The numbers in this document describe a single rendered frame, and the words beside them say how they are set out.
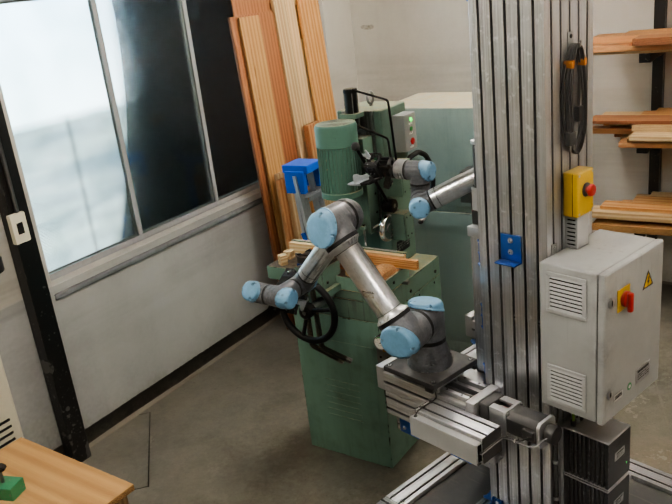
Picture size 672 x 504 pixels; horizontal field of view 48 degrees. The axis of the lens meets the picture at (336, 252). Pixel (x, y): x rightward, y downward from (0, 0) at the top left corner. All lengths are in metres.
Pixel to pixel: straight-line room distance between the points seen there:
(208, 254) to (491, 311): 2.31
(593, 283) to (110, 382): 2.65
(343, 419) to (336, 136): 1.28
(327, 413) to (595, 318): 1.65
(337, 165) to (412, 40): 2.48
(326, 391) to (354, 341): 0.33
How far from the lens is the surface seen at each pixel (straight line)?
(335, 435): 3.58
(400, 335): 2.33
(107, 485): 2.80
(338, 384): 3.40
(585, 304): 2.21
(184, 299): 4.35
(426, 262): 3.48
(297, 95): 4.84
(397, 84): 5.55
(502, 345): 2.52
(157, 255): 4.16
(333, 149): 3.07
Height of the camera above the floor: 2.05
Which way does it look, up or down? 20 degrees down
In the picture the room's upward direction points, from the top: 7 degrees counter-clockwise
